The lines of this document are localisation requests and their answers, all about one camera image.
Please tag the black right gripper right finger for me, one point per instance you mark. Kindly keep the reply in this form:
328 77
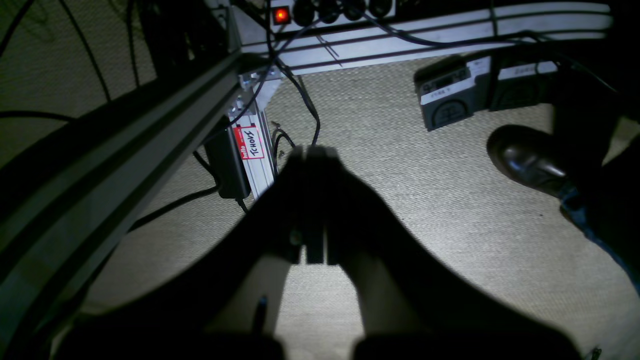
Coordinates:
412 306

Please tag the aluminium frame rail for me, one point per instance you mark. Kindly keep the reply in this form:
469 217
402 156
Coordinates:
67 201

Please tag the black power adapter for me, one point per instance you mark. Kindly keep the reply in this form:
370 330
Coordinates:
225 162

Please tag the black leather shoe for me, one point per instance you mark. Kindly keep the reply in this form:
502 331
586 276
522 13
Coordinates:
531 158

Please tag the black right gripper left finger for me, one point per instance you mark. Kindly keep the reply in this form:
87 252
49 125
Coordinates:
224 306

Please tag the white power strip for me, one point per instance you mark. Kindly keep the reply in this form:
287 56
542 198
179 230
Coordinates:
301 13

